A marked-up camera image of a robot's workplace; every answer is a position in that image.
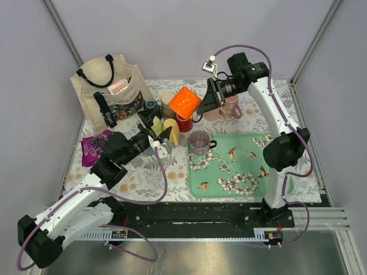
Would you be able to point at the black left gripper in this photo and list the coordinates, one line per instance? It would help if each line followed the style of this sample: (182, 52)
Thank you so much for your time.
(148, 115)

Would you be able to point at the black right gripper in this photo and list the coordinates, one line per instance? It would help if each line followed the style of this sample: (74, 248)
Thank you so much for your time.
(213, 98)

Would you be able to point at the small pale pink mug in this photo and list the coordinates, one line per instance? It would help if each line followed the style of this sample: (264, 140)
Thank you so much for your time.
(212, 115)

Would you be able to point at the orange mug black handle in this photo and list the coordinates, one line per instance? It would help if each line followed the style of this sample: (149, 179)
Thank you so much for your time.
(185, 103)

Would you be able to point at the lilac mug black handle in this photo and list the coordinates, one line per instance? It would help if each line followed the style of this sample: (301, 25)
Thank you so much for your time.
(200, 143)

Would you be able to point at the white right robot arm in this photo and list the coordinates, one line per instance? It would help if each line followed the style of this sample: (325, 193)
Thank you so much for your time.
(288, 140)

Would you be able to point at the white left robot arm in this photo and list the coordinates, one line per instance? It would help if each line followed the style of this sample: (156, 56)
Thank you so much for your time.
(91, 204)

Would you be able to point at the lime green mug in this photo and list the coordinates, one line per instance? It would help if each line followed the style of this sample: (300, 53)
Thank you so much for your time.
(157, 127)

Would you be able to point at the cream floral mug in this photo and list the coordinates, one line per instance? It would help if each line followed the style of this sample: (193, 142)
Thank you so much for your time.
(167, 112)

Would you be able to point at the tall pink floral mug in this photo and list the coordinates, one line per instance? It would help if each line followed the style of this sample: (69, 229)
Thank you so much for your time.
(231, 108)

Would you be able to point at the dark green mug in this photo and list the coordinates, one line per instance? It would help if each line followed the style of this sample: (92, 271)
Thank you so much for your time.
(152, 105)

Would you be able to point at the yellow mug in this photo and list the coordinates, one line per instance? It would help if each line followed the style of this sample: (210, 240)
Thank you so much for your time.
(175, 133)

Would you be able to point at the red mug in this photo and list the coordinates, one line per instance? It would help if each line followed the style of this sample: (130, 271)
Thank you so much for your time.
(185, 125)

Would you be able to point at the floral table mat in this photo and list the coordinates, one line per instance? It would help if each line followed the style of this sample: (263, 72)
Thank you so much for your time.
(144, 180)

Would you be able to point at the pink box in bag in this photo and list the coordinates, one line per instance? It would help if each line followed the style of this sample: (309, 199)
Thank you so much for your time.
(118, 87)

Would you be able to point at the beige canvas tote bag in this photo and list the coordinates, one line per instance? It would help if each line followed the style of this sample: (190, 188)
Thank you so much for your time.
(102, 109)

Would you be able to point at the purple snack packet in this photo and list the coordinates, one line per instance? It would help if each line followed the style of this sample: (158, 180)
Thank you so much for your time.
(92, 148)

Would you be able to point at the green hummingbird tray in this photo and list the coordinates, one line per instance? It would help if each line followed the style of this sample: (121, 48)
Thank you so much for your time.
(234, 168)

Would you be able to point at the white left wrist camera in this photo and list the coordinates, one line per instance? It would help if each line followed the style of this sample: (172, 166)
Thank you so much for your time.
(162, 146)

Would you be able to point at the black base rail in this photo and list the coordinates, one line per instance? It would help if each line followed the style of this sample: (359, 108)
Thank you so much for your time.
(183, 220)

